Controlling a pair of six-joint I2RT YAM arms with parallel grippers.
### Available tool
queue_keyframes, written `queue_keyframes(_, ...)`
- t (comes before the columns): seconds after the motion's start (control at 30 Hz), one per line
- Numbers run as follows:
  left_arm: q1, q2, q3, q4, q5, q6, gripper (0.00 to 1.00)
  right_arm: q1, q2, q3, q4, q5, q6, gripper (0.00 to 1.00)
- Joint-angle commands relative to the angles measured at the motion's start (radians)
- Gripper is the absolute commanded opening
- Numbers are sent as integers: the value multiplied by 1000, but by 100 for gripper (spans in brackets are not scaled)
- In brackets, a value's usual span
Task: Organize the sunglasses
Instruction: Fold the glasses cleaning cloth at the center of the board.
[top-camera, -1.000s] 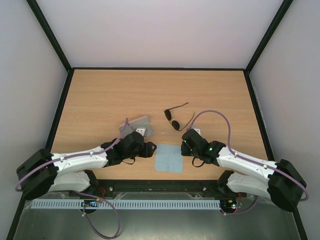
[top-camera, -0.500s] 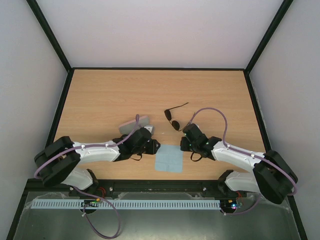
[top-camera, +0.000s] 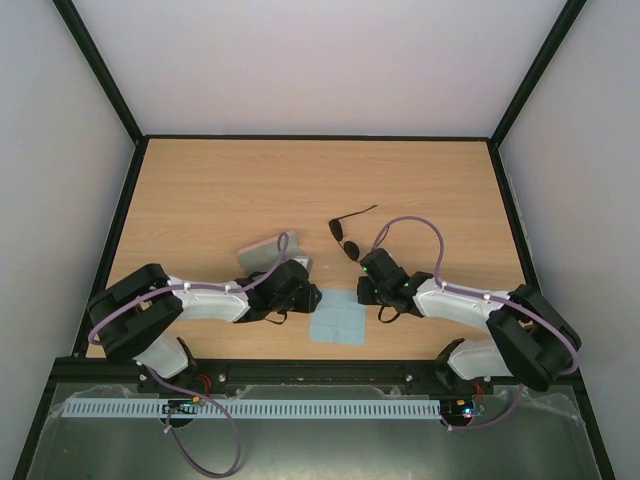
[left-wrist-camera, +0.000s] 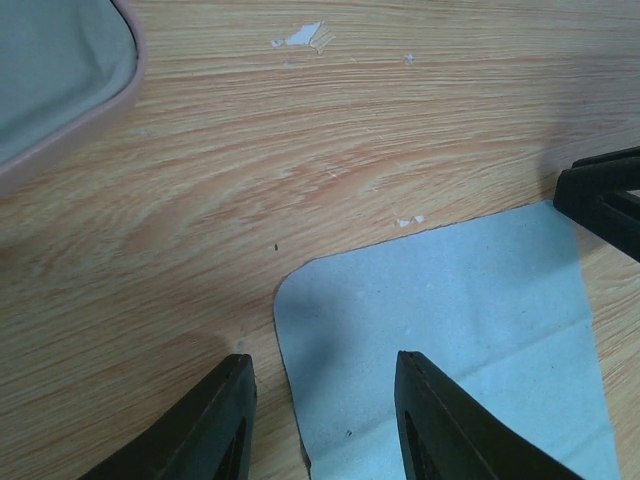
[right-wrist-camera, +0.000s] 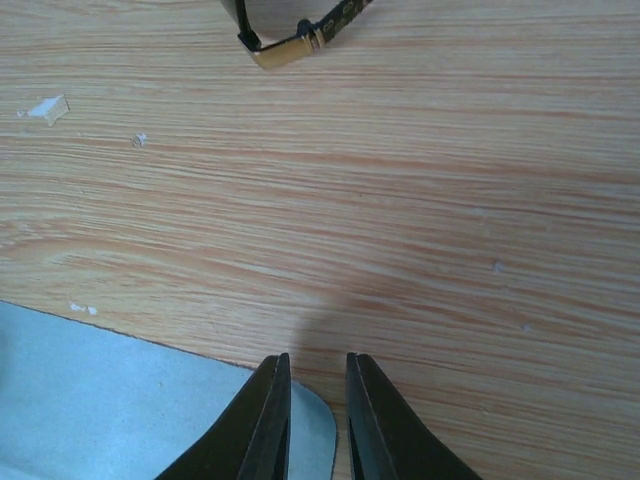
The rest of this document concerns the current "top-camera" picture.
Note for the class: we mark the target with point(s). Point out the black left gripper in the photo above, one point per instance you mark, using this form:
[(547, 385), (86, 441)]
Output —
[(309, 303)]

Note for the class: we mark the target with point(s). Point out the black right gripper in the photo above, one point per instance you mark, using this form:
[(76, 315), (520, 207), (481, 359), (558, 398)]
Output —
[(365, 291)]

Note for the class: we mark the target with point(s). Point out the light blue cleaning cloth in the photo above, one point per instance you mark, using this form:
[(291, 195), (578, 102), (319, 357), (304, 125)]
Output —
[(338, 319)]

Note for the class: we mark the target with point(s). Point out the pink grey glasses case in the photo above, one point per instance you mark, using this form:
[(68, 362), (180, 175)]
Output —
[(262, 255)]

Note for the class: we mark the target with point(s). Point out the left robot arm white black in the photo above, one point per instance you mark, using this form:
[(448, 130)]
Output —
[(131, 318)]

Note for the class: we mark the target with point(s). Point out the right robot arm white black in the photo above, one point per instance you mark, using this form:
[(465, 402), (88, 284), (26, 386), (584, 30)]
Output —
[(528, 338)]

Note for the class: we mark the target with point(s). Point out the light blue slotted cable duct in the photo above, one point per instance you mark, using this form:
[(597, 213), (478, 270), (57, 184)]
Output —
[(253, 409)]

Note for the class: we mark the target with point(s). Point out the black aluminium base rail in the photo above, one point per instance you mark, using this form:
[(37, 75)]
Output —
[(431, 377)]

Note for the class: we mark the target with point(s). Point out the black frame post right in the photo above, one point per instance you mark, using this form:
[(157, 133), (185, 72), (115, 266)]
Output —
[(551, 44)]

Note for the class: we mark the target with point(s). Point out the black frame post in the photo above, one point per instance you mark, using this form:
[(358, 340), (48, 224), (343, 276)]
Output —
[(551, 44), (89, 49)]

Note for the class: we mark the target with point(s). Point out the black frame post left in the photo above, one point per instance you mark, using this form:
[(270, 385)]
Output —
[(89, 49)]

